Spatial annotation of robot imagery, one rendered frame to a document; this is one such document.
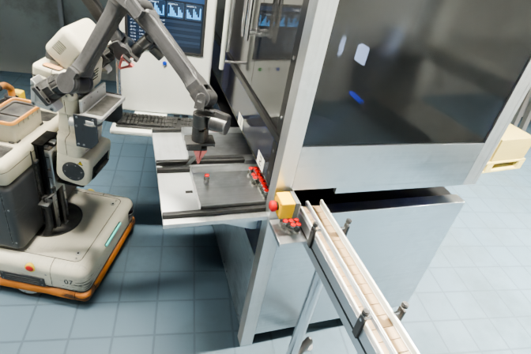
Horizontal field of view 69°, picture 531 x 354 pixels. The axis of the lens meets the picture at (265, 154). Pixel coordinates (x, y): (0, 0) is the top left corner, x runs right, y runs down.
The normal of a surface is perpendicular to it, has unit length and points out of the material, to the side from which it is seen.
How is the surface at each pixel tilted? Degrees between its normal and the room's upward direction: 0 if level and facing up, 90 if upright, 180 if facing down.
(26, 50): 90
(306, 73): 90
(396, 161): 90
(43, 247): 0
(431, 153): 90
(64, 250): 0
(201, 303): 0
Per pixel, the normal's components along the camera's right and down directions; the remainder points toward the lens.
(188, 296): 0.16, -0.83
